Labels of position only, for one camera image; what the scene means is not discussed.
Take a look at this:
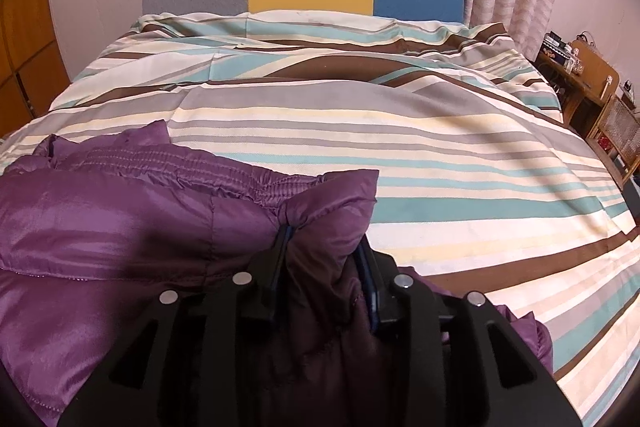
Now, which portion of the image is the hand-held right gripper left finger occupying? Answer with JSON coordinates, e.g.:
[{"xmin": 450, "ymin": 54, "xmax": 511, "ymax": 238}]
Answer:
[{"xmin": 57, "ymin": 224, "xmax": 294, "ymax": 427}]

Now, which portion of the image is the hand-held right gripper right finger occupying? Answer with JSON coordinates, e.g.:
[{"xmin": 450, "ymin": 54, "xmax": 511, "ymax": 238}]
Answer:
[{"xmin": 355, "ymin": 239, "xmax": 583, "ymax": 427}]

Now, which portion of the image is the purple puffer jacket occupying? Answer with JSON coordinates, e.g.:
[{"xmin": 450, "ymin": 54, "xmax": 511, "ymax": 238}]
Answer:
[{"xmin": 0, "ymin": 119, "xmax": 553, "ymax": 427}]

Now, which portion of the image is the striped duvet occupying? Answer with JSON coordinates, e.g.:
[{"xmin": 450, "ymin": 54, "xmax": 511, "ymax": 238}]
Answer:
[{"xmin": 0, "ymin": 9, "xmax": 640, "ymax": 427}]

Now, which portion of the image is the wooden side desk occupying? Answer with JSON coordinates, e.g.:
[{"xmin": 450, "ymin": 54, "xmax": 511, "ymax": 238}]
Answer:
[{"xmin": 534, "ymin": 49, "xmax": 603, "ymax": 128}]

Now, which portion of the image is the rattan shelf unit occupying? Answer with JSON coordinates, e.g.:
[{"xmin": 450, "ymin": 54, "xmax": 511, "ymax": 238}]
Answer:
[{"xmin": 584, "ymin": 94, "xmax": 640, "ymax": 188}]

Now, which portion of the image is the black box on desk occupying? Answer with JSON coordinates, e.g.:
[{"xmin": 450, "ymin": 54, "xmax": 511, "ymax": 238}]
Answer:
[{"xmin": 541, "ymin": 31, "xmax": 569, "ymax": 58}]

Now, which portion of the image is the wooden wardrobe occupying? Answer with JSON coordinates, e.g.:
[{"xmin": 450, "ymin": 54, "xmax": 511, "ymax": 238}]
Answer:
[{"xmin": 0, "ymin": 0, "xmax": 71, "ymax": 138}]

